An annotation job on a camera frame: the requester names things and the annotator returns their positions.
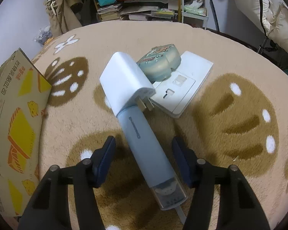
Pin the beige coat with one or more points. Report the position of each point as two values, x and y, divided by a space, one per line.
60 14

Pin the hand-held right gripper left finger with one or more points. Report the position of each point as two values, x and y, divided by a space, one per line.
104 163

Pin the white storage cart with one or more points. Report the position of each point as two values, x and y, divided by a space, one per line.
207 4

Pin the black metal stand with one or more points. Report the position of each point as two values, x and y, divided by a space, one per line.
264 45

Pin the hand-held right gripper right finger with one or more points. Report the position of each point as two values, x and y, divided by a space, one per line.
184 163

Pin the cream bedding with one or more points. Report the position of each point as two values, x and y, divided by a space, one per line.
266 12

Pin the grey printed plastic bag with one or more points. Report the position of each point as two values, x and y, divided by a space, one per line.
44 36

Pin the teal heart-shaped tin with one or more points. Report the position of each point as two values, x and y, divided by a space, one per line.
158 63

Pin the green tissue pack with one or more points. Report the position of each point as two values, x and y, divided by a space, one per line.
194 7

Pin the stack of old books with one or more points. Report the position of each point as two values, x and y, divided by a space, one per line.
109 13

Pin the printed cardboard box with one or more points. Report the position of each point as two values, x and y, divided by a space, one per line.
16 124

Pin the pale blue handheld device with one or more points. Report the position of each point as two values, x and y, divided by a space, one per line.
148 153

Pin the pile of papers and magazines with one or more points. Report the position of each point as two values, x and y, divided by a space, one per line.
146 10

